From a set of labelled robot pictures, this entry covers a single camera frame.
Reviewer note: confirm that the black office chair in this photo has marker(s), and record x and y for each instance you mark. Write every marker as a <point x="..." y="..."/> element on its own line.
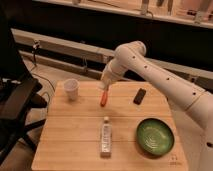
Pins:
<point x="14" y="107"/>

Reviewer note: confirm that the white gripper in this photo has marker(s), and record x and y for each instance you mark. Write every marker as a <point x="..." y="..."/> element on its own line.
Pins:
<point x="108" y="78"/>

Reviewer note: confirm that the clear plastic bottle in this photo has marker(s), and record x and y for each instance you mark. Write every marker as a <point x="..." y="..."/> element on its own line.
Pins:
<point x="106" y="136"/>

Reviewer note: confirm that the small black block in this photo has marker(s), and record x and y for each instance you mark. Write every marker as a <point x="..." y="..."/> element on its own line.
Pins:
<point x="139" y="96"/>

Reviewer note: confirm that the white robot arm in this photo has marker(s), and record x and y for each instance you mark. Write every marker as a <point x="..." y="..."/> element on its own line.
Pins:
<point x="194" y="100"/>

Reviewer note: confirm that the white plastic cup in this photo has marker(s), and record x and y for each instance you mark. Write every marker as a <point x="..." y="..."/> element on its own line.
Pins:
<point x="71" y="88"/>

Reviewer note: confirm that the orange carrot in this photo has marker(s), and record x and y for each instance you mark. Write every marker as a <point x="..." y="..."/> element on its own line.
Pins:
<point x="104" y="98"/>

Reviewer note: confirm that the green ceramic bowl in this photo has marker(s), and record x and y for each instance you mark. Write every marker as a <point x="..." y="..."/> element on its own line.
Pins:
<point x="154" y="137"/>

